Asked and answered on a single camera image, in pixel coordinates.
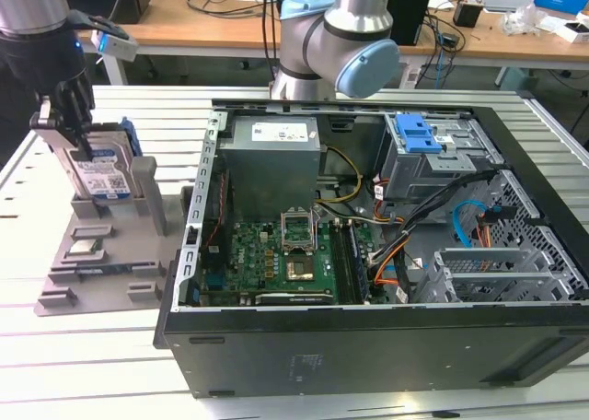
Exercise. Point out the hard disk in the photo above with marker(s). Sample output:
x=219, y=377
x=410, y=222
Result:
x=101, y=176

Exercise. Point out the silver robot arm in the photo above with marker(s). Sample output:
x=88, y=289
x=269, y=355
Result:
x=354, y=10

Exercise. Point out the metal disk bay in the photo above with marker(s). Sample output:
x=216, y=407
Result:
x=460, y=263

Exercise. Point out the large black box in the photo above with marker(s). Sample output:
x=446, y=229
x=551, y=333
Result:
x=119, y=1

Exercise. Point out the wooden desk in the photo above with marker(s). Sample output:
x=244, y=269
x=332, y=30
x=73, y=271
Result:
x=207, y=28

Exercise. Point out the silver CPU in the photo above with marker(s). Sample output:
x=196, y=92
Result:
x=85, y=247

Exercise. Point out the grey parts rack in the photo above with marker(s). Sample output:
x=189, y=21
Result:
x=124, y=249

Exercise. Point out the black case fan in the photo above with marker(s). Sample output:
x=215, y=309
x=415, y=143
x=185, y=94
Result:
x=212, y=226

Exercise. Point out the grey power supply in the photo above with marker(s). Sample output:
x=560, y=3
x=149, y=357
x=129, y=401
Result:
x=267, y=171

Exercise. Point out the green motherboard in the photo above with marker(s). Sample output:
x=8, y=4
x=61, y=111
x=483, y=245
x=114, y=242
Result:
x=257, y=254

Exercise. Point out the CPU socket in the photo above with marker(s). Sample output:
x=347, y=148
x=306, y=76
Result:
x=299, y=271

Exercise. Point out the black graphics card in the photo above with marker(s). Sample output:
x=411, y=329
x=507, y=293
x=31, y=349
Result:
x=294, y=299

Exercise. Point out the black RAM slot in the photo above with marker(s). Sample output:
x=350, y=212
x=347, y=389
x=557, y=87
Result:
x=340, y=263

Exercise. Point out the black computer tower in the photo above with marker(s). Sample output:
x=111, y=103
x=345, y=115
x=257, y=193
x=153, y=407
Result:
x=409, y=19

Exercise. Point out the RAM stick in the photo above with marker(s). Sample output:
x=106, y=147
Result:
x=360, y=268

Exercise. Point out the blue plastic latch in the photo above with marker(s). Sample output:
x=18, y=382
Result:
x=416, y=132

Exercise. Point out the metal drive cage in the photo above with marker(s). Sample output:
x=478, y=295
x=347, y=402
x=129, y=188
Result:
x=414, y=176

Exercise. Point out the black PC case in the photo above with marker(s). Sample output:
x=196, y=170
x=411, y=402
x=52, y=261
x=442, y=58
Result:
x=322, y=360

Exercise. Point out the small black box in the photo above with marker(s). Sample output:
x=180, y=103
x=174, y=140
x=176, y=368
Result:
x=467, y=14

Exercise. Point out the silver flat device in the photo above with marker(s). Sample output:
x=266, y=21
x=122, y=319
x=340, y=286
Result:
x=506, y=1

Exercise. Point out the clear plastic bags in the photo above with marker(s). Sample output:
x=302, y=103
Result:
x=524, y=19

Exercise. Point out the white open box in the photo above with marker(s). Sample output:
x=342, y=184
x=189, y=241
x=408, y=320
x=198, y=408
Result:
x=570, y=31

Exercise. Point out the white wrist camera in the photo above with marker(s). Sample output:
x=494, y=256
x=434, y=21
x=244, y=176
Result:
x=117, y=47

